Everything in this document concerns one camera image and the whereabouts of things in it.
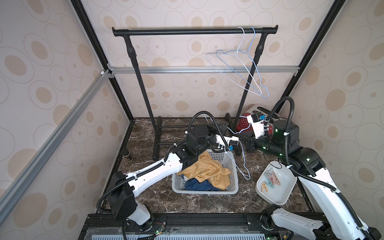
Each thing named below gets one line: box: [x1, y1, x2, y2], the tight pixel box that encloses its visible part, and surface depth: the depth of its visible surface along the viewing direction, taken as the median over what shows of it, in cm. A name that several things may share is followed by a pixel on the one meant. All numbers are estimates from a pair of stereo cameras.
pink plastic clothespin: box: [268, 170, 281, 186], surface depth 89 cm
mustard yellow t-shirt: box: [177, 150, 232, 190], surface depth 79 cm
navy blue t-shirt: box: [185, 178, 223, 192], surface depth 78 cm
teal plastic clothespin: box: [262, 174, 275, 189], surface depth 87 cm
